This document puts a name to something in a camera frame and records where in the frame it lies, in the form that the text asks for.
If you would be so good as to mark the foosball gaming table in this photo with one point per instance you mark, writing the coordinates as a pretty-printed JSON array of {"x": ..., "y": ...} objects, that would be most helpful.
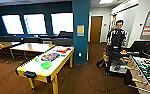
[{"x": 144, "y": 75}]

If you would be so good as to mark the red flat item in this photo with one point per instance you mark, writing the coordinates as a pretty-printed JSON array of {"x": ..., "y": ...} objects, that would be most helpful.
[{"x": 62, "y": 51}]

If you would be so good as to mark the black sofa cushion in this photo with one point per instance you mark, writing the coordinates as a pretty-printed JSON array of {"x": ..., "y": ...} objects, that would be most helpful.
[{"x": 65, "y": 34}]

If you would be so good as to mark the blue snack box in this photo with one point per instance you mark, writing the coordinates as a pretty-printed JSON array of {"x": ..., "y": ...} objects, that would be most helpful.
[{"x": 50, "y": 56}]

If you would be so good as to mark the brown wooden door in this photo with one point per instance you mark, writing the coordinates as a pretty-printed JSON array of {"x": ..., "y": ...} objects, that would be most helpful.
[{"x": 96, "y": 29}]

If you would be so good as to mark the bright window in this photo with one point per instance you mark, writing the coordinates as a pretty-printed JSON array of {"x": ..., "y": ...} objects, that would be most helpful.
[
  {"x": 35, "y": 23},
  {"x": 62, "y": 22},
  {"x": 12, "y": 24}
]

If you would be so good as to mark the brown backpack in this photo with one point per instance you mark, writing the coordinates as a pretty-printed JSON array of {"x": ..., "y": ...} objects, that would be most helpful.
[{"x": 100, "y": 62}]

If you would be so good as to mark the small green cup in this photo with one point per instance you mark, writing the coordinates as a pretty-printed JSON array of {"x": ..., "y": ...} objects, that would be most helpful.
[{"x": 36, "y": 60}]

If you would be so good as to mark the wooden office table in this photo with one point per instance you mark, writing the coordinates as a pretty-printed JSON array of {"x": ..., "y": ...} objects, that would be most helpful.
[
  {"x": 32, "y": 47},
  {"x": 11, "y": 43}
]

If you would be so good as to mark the black wheeled cart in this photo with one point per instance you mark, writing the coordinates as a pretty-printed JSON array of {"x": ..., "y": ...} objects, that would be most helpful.
[{"x": 116, "y": 61}]

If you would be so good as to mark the person in dark shirt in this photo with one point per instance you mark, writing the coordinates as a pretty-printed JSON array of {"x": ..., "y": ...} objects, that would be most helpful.
[{"x": 117, "y": 35}]

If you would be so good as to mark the small orange object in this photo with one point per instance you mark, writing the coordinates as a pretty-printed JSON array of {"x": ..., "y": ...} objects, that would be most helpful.
[{"x": 123, "y": 51}]

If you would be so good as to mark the white air hockey table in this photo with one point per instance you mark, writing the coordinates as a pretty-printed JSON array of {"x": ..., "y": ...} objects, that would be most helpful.
[{"x": 31, "y": 67}]

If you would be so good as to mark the rectangular ceiling light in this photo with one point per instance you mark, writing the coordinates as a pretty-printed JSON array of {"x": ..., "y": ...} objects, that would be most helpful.
[{"x": 106, "y": 1}]

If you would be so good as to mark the dark sofa row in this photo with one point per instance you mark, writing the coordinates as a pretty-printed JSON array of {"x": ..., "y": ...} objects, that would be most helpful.
[{"x": 11, "y": 39}]

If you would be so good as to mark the yellow wall sign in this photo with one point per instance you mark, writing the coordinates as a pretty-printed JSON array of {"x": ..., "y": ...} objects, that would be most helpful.
[{"x": 80, "y": 30}]

